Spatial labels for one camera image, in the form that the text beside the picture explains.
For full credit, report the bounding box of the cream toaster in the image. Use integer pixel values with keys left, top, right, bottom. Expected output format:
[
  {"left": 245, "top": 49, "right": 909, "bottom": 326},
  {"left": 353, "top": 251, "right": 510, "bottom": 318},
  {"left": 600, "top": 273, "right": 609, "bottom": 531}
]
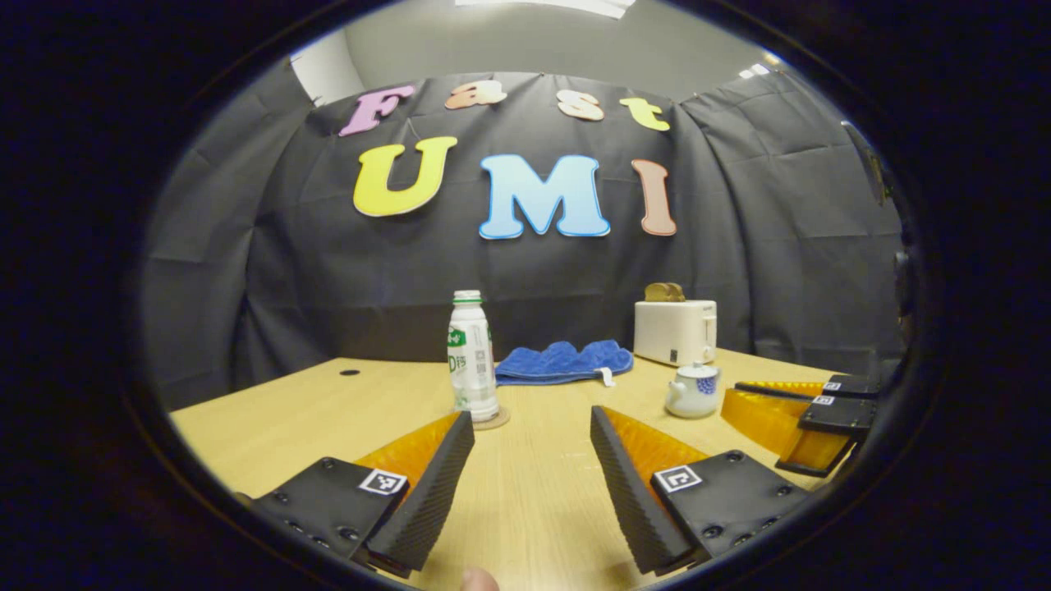
[{"left": 633, "top": 300, "right": 718, "bottom": 367}]

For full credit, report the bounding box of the round cork coaster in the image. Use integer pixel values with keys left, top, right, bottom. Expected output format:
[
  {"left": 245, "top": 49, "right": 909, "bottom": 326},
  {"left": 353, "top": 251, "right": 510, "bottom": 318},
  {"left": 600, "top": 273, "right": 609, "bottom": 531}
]
[{"left": 460, "top": 405, "right": 511, "bottom": 431}]

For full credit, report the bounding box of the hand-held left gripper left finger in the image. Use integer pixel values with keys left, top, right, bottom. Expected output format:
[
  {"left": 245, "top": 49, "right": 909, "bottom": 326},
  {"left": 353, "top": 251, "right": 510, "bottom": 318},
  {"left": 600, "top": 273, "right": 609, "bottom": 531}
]
[{"left": 250, "top": 410, "right": 475, "bottom": 578}]

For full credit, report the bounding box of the ceiling light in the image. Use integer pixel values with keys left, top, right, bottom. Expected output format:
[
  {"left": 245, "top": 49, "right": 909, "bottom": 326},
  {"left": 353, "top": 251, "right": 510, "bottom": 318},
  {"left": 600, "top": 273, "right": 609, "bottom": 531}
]
[{"left": 456, "top": 0, "right": 637, "bottom": 19}]

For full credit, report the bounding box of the blue towel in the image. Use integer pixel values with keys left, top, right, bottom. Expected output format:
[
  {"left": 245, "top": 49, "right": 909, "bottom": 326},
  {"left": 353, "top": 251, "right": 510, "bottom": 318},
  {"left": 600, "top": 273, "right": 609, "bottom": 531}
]
[{"left": 495, "top": 340, "right": 634, "bottom": 387}]

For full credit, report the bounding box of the white blue-patterned teacup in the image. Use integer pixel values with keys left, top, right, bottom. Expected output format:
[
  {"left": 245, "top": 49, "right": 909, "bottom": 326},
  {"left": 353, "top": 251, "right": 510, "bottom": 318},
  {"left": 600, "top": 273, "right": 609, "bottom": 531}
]
[{"left": 664, "top": 376, "right": 723, "bottom": 419}]

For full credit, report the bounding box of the white green-label water bottle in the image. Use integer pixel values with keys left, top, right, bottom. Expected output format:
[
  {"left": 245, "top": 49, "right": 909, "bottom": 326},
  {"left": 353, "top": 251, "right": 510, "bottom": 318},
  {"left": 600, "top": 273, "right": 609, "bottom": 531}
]
[{"left": 447, "top": 290, "right": 500, "bottom": 423}]

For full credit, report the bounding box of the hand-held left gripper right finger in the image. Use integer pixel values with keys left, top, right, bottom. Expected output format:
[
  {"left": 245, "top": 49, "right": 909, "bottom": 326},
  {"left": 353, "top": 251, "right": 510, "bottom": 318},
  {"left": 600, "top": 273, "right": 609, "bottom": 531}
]
[{"left": 590, "top": 405, "right": 810, "bottom": 575}]

